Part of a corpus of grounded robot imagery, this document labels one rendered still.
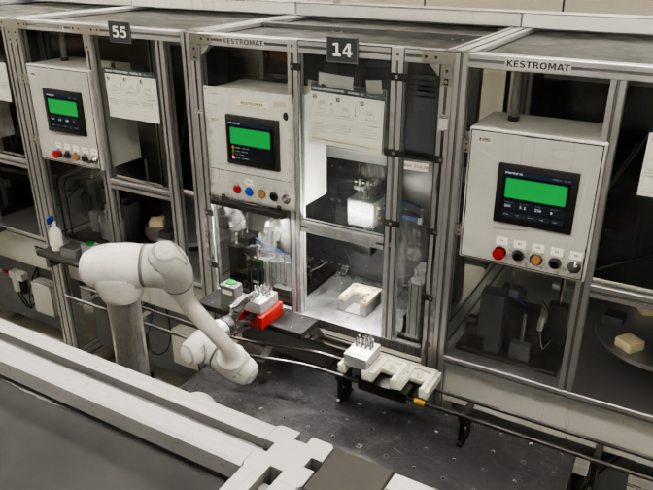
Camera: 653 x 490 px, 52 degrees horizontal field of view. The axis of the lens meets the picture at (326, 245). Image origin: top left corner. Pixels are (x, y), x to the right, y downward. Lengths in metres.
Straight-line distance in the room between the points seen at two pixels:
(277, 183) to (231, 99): 0.37
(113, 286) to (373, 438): 1.11
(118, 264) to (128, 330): 0.23
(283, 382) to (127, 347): 0.85
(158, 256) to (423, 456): 1.18
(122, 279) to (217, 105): 0.96
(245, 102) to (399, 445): 1.41
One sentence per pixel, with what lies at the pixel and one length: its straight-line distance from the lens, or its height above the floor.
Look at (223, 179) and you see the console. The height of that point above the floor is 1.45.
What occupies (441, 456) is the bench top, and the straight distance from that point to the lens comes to 2.52.
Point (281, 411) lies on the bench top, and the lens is 2.69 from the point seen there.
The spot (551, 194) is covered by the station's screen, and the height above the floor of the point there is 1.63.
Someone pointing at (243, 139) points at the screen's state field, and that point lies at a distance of 2.67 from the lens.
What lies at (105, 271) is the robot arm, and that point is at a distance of 2.06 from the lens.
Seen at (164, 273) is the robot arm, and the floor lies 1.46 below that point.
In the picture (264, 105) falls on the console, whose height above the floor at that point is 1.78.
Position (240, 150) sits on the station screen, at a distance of 2.69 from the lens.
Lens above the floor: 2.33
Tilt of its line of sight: 24 degrees down
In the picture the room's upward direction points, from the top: straight up
